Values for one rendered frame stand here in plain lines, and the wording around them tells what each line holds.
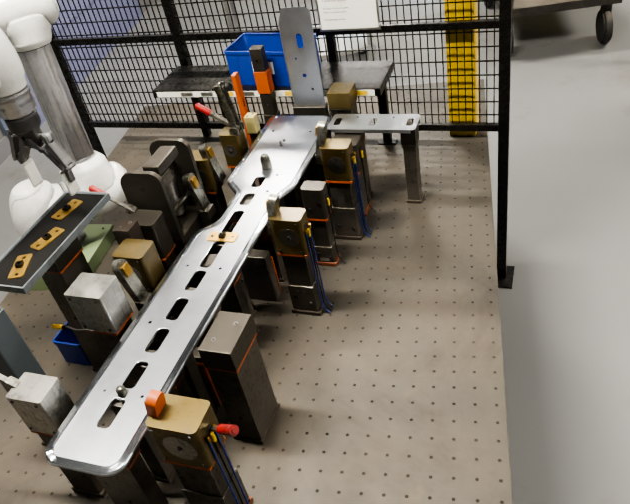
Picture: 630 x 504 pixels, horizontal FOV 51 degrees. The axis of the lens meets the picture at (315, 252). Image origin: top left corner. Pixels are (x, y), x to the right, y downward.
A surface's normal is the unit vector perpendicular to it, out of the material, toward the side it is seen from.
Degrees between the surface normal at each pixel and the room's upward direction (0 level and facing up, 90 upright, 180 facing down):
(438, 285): 0
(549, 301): 0
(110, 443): 0
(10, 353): 90
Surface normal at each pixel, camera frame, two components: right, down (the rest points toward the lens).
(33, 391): -0.17, -0.76
